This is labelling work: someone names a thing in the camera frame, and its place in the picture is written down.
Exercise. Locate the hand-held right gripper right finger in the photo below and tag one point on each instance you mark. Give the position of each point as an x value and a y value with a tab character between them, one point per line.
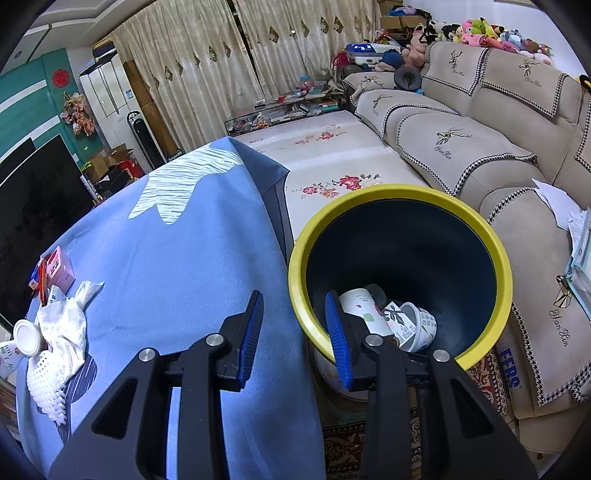
338	341

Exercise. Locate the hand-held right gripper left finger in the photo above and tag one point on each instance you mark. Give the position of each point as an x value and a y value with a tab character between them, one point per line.
249	341

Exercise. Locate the white paper cup apple print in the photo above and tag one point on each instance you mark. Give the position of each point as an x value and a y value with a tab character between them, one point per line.
364	309

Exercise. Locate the yellow rimmed black trash bin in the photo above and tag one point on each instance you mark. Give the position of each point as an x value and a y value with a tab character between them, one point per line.
415	240

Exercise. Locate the white tissue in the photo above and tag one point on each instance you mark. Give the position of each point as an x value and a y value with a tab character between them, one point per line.
69	318

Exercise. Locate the pink carton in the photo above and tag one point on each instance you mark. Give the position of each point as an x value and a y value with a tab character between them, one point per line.
62	270

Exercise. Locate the red snack packet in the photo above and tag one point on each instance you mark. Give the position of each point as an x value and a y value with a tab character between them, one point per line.
42	281

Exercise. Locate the green white plastic bottle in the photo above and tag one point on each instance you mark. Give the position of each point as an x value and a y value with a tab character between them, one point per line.
25	339

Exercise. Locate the white bucket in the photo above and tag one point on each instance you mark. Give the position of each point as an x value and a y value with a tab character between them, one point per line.
337	383

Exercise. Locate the flattened cardboard box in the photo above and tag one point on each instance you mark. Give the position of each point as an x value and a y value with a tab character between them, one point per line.
510	369

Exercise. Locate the white foam fruit net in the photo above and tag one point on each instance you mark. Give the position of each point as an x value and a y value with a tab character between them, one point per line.
46	383

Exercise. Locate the open cardboard boxes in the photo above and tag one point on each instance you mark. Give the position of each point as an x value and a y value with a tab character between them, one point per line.
115	166

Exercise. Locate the low cluttered glass table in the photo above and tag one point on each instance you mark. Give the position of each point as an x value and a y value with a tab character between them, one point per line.
286	108

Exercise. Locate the black television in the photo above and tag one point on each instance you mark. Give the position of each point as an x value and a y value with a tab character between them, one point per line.
37	212

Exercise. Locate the blue transparent document folder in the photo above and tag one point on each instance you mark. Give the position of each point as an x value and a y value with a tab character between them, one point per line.
579	272

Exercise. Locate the loose white papers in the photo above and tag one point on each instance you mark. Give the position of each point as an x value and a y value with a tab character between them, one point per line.
554	203

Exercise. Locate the beige patterned curtain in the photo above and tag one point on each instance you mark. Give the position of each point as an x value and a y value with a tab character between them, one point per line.
184	78
300	41

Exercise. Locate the beige sofa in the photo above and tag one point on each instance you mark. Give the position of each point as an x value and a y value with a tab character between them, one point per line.
508	129

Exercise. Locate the dark round cushion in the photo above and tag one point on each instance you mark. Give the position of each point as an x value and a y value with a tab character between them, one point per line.
408	77

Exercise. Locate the artificial flower decoration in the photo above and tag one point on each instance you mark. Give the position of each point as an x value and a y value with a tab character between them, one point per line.
78	115

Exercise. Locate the blue star print bag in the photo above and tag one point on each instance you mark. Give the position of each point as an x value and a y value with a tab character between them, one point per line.
369	53

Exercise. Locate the pink plush doll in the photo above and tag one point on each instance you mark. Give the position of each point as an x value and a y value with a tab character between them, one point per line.
413	50

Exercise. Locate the stacked cardboard boxes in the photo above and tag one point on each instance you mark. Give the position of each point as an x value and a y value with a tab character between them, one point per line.
397	16

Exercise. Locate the row of plush toys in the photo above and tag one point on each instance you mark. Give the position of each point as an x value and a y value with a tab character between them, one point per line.
489	34

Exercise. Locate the red round wall sticker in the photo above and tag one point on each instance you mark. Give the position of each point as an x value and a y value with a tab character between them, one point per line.
60	78

